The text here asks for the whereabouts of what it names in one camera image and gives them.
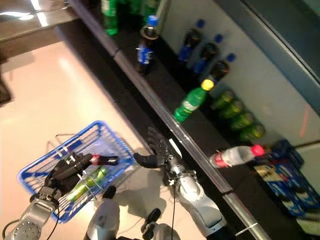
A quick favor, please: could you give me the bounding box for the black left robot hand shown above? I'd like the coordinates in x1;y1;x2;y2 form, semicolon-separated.
44;151;94;198

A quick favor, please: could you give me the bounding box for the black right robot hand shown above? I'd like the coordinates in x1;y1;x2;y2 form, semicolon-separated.
133;126;183;170

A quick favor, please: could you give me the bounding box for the blue plastic shopping basket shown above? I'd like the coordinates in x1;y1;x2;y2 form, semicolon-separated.
16;120;138;224

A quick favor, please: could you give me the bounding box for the small Coca-Cola bottle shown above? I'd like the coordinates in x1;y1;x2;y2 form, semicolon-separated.
88;154;120;167

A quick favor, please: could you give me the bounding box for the silver left robot leg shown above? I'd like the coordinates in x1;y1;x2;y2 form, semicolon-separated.
83;185;121;240

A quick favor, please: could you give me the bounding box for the silver robot leg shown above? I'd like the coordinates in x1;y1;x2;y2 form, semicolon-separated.
140;207;181;240
83;185;121;240

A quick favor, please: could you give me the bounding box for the black base shelf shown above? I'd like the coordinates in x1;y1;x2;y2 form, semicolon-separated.
55;23;253;240

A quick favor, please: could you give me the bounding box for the silver right robot leg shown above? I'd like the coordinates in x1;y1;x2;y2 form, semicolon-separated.
140;207;181;240

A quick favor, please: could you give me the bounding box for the water bottle red cap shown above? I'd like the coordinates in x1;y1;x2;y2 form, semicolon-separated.
208;144;266;169

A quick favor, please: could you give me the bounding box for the dark display cabinet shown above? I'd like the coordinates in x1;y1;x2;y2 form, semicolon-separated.
0;71;14;108

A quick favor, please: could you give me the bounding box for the Oreo wafer roll box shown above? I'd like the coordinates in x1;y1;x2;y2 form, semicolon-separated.
253;163;278;183

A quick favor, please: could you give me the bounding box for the large blue Oreo pack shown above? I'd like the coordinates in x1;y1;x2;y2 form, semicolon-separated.
264;159;320;218

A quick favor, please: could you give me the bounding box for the dark grey shelf board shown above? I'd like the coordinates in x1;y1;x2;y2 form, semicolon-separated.
213;0;320;85

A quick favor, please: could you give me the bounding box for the black cable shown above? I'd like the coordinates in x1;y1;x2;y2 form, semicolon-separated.
171;181;176;240
1;206;61;240

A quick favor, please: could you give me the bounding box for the black shelf with clear rail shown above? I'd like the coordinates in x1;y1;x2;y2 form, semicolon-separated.
56;0;320;240

